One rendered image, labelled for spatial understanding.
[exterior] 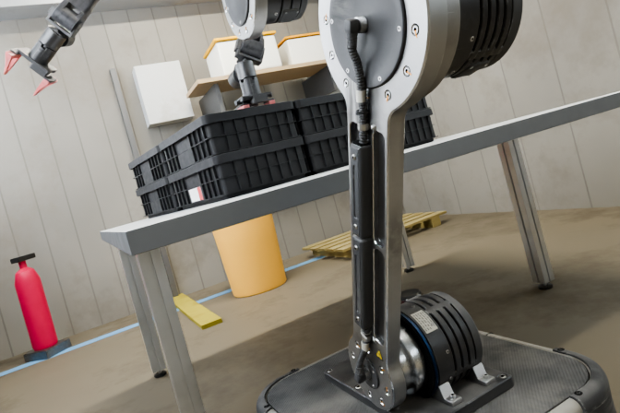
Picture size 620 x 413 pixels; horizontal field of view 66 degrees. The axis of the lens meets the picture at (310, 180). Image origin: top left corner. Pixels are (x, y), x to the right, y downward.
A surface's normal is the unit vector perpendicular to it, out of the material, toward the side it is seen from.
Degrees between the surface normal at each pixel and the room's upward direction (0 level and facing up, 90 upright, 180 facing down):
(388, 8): 90
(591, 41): 90
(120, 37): 90
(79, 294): 90
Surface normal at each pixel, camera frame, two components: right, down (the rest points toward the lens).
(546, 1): -0.87, 0.25
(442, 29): 0.49, 0.33
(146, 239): 0.42, -0.10
